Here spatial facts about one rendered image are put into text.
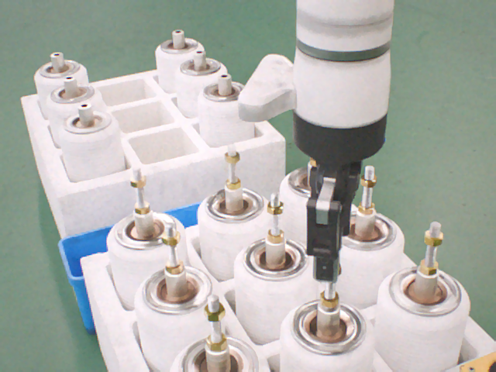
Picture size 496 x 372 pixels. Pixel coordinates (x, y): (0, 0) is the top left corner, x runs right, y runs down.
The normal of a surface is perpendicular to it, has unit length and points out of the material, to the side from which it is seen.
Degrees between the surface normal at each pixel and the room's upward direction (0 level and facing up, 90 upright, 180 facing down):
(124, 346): 0
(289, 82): 4
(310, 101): 90
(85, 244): 88
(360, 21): 91
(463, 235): 0
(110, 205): 90
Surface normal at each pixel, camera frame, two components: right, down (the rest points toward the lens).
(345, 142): 0.05, 0.56
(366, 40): 0.35, 0.52
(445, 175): -0.03, -0.83
